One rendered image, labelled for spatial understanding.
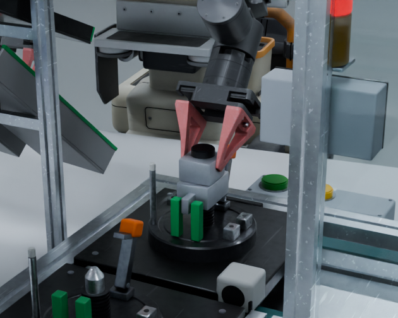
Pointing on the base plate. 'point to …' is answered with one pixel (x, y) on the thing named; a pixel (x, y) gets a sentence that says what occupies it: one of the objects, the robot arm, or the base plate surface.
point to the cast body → (201, 178)
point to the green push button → (275, 182)
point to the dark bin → (10, 9)
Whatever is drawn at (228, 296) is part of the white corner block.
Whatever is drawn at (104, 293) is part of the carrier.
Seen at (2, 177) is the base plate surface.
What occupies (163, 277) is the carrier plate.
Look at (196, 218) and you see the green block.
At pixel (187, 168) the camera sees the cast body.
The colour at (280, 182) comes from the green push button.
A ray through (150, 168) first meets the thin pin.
